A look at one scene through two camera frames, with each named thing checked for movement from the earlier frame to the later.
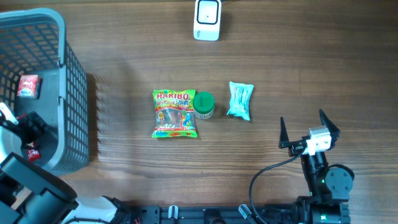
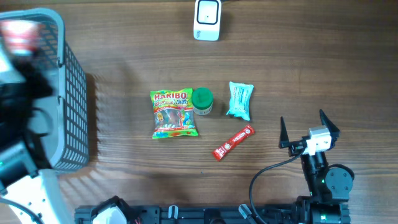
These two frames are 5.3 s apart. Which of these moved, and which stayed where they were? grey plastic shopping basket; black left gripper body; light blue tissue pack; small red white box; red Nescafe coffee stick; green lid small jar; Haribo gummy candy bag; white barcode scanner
Moved: small red white box; green lid small jar; black left gripper body; red Nescafe coffee stick
Stayed: grey plastic shopping basket; white barcode scanner; Haribo gummy candy bag; light blue tissue pack
